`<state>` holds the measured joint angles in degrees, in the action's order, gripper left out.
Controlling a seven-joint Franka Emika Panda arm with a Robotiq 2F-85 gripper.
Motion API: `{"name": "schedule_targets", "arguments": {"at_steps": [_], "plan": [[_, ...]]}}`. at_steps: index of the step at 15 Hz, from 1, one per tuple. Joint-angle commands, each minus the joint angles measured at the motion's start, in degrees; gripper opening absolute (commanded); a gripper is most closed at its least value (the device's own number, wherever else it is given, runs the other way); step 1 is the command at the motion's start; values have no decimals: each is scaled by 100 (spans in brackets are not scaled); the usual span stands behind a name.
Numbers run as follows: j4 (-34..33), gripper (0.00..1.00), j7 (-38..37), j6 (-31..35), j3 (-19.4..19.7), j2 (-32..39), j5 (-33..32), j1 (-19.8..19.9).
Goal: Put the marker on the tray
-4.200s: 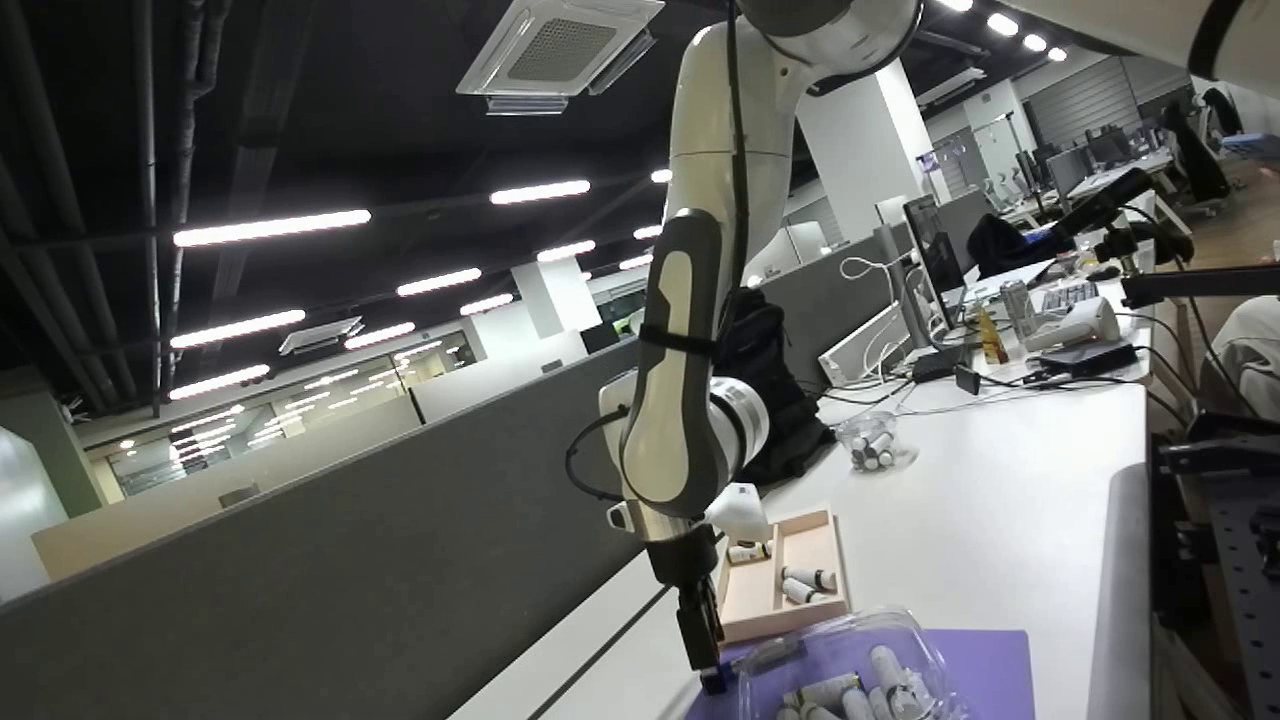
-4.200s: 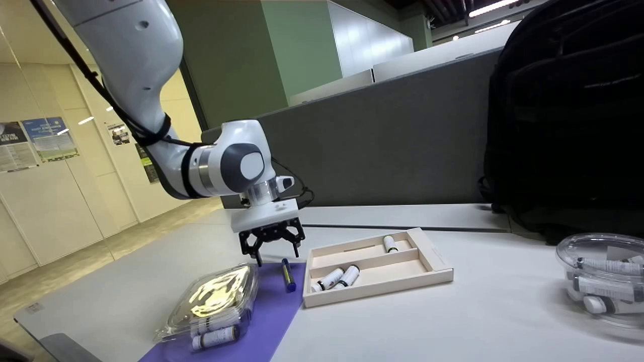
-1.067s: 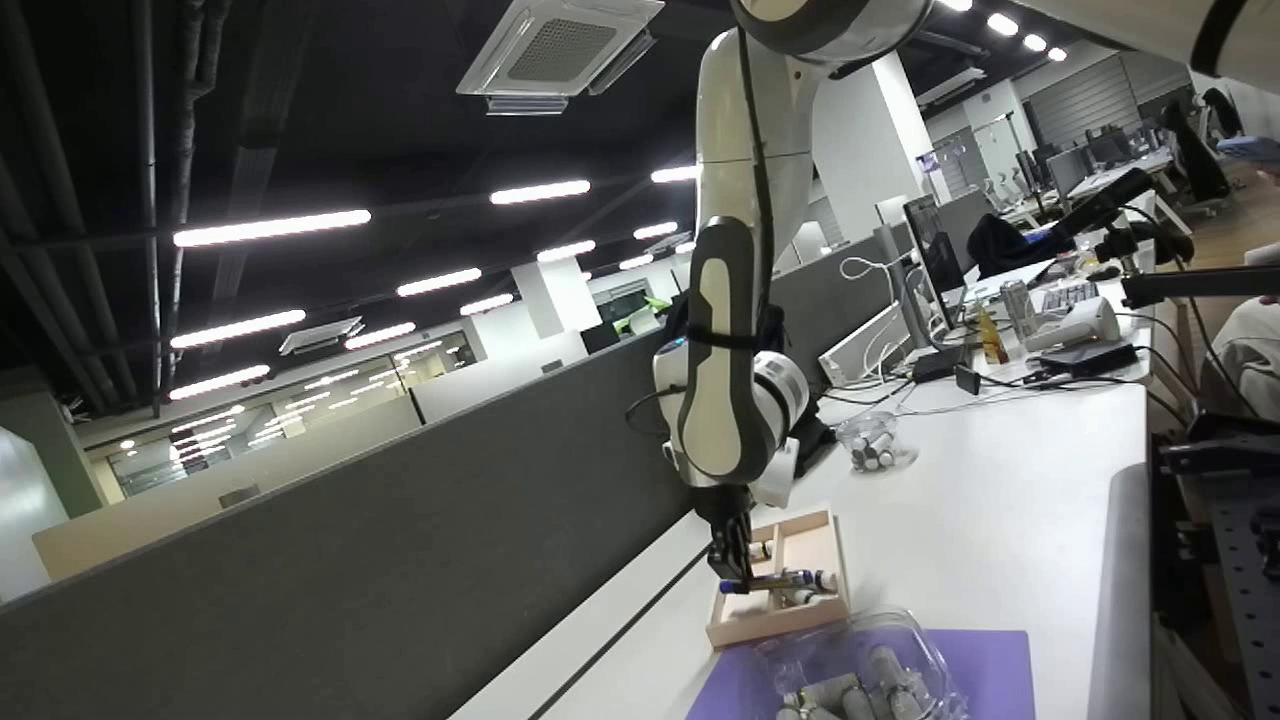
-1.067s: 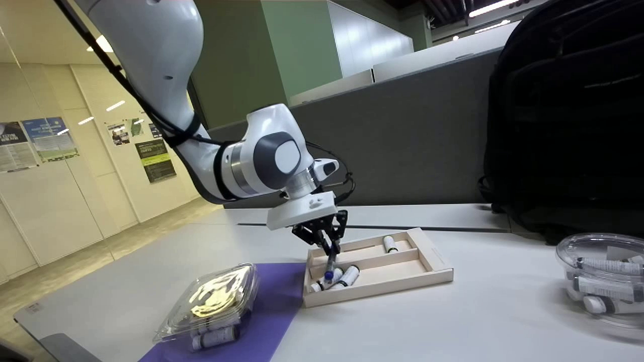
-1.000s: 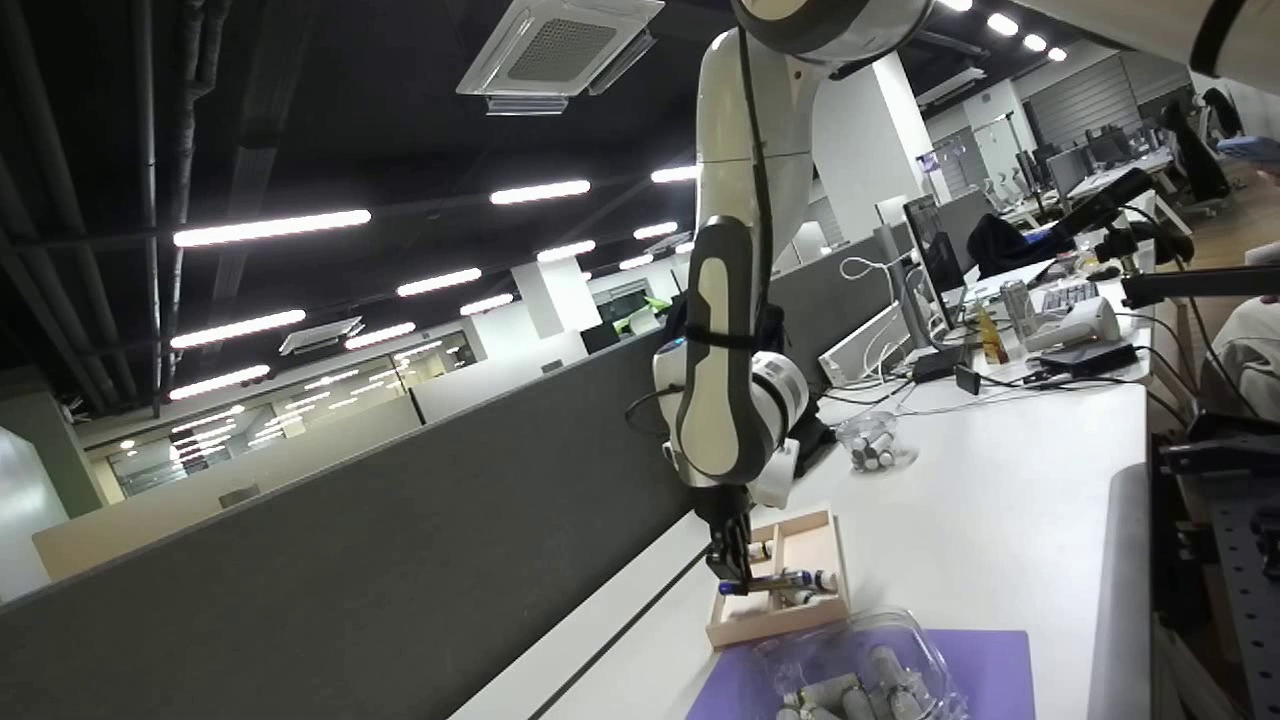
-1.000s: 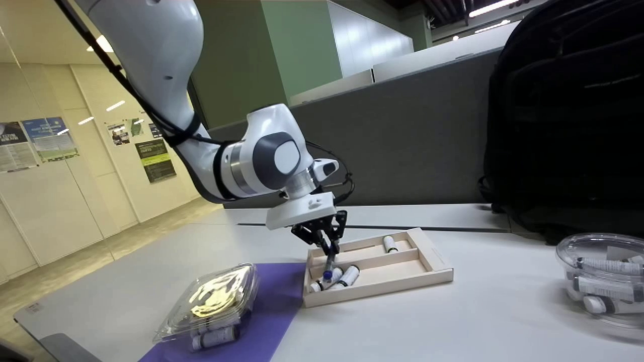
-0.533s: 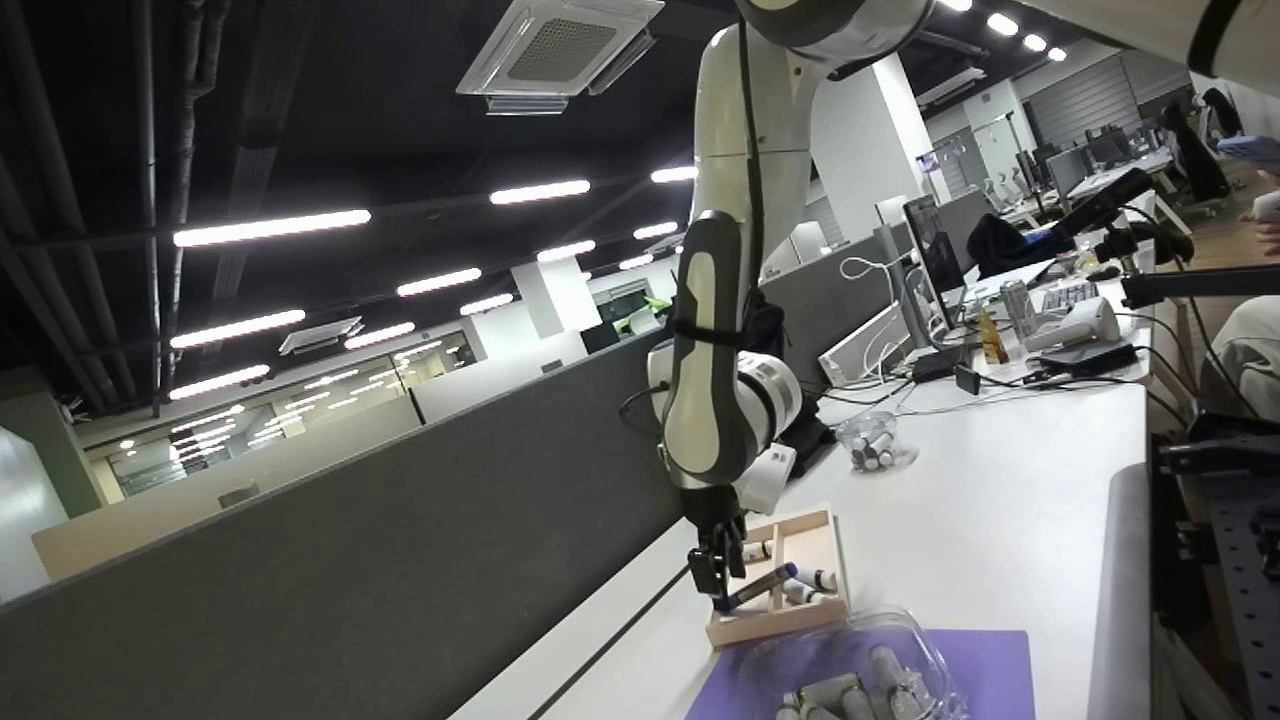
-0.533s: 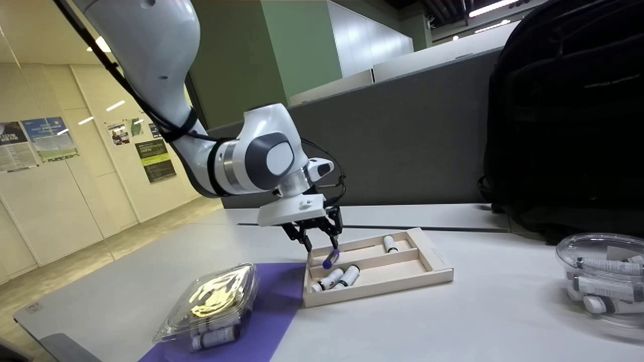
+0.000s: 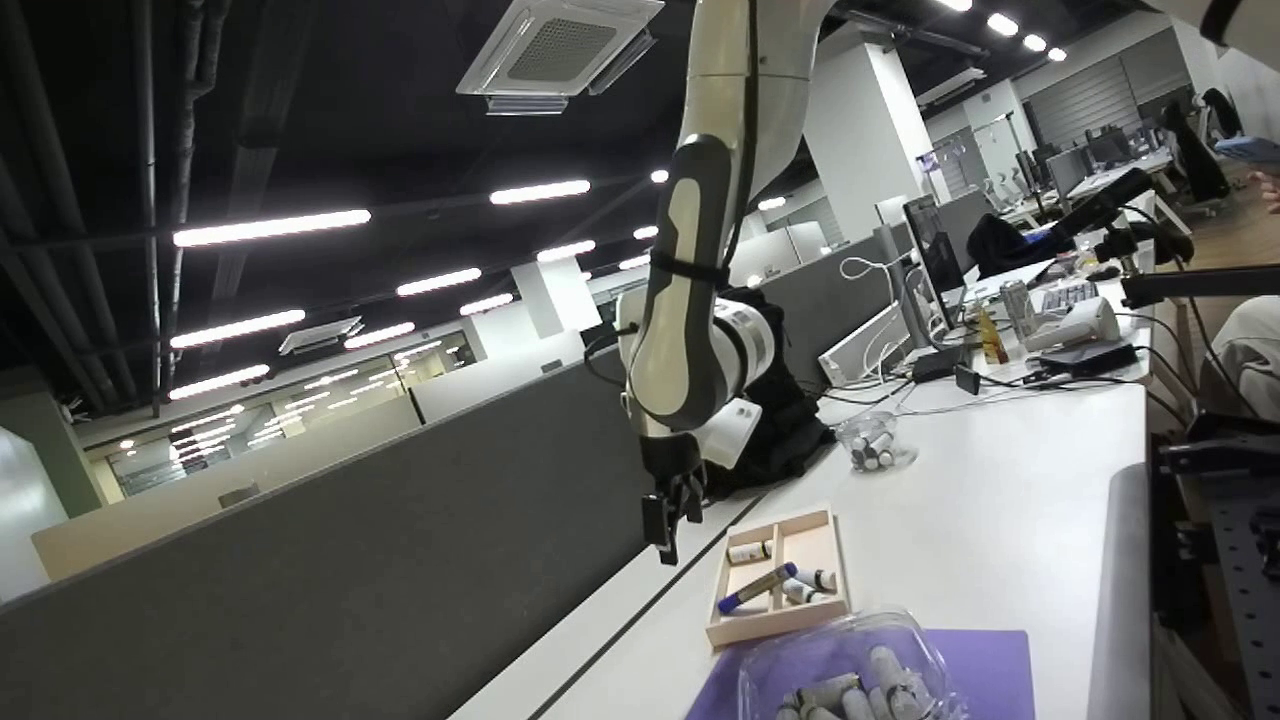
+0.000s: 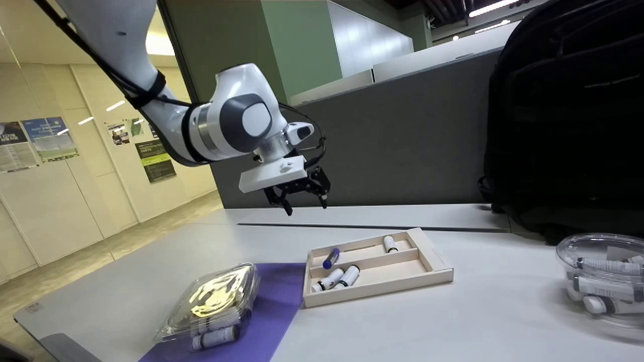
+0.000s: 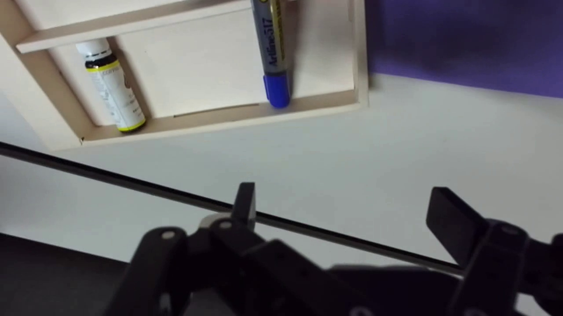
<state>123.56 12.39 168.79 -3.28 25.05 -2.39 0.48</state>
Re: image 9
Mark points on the black backpack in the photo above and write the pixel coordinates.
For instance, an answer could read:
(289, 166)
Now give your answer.
(780, 426)

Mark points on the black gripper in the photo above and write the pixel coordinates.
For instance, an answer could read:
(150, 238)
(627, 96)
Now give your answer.
(670, 464)

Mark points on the ceiling air conditioner unit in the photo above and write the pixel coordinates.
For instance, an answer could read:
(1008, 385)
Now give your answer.
(558, 55)

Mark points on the blue marker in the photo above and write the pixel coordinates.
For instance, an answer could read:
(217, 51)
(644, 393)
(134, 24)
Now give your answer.
(754, 586)

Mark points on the white desktop device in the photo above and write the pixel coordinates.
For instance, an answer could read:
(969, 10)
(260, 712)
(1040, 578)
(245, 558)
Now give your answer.
(1075, 326)

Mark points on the grey desk partition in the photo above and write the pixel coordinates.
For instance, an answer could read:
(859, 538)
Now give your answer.
(333, 586)

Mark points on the white marker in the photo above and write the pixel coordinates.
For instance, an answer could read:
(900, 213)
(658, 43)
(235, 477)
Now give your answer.
(797, 588)
(890, 675)
(828, 695)
(825, 582)

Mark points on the purple mat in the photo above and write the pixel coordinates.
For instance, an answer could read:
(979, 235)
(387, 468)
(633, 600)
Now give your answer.
(994, 675)

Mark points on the black computer monitor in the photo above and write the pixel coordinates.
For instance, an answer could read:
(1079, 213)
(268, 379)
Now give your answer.
(938, 261)

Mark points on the yellow bottle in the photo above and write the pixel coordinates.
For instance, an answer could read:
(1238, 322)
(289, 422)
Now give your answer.
(990, 335)

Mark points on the wooden compartment tray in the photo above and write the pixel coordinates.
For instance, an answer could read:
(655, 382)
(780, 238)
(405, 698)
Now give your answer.
(780, 578)

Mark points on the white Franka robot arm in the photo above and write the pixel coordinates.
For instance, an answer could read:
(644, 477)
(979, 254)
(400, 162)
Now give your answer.
(702, 200)

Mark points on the clear plastic box container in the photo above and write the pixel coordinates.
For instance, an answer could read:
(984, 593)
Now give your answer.
(853, 664)

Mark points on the black camera stand pole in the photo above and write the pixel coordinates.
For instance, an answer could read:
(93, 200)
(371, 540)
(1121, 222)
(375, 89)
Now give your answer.
(1202, 280)

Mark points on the clear round plastic bowl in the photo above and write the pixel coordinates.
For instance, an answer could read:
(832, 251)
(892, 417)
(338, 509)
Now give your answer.
(883, 442)

